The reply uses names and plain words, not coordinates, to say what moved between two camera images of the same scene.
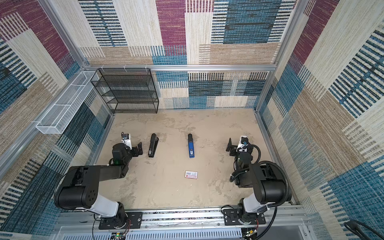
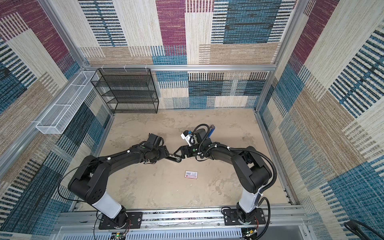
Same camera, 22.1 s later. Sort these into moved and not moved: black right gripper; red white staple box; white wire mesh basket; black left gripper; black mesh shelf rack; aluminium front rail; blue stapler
Moved: black left gripper; blue stapler; black right gripper
Not moved: aluminium front rail; red white staple box; black mesh shelf rack; white wire mesh basket
